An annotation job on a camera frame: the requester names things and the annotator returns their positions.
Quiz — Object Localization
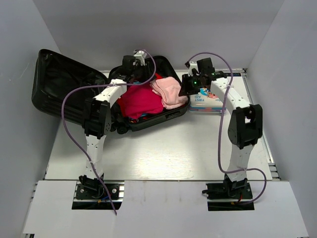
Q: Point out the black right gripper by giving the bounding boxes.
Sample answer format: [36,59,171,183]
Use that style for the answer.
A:
[178,73,203,97]

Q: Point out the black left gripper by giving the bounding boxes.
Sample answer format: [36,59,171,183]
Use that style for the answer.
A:
[132,61,158,82]

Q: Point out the pink towel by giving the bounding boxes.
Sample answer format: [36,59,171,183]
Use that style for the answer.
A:
[150,77,188,110]

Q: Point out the first aid tin box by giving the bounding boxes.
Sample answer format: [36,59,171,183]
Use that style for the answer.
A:
[188,87,222,114]

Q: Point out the magenta garment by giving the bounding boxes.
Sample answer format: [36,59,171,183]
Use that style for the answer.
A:
[116,84,163,119]

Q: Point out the red polo shirt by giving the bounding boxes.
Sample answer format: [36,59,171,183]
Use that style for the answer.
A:
[128,113,149,123]

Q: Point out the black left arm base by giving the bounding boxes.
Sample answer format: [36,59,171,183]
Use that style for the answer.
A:
[71,182,124,210]

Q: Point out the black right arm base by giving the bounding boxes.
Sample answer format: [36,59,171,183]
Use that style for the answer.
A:
[202,182,255,212]

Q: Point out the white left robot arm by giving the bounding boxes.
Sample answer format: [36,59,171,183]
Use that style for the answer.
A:
[79,50,155,198]

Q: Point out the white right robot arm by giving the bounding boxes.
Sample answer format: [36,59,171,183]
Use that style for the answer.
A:
[179,58,263,198]

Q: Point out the black hard-shell suitcase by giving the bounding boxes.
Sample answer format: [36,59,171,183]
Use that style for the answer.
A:
[32,49,189,134]

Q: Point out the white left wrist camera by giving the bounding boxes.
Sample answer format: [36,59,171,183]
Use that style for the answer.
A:
[133,50,148,66]

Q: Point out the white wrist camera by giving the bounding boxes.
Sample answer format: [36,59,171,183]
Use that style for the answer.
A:
[185,61,199,76]
[133,50,148,66]

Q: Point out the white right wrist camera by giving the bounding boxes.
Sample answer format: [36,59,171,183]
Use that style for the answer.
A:
[185,61,199,76]

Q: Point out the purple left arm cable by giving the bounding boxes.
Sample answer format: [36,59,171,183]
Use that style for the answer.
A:
[61,49,157,216]

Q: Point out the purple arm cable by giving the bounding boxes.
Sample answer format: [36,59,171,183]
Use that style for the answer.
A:
[61,49,157,216]
[187,52,267,205]

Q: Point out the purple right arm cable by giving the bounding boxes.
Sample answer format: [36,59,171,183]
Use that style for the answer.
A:
[187,52,267,205]

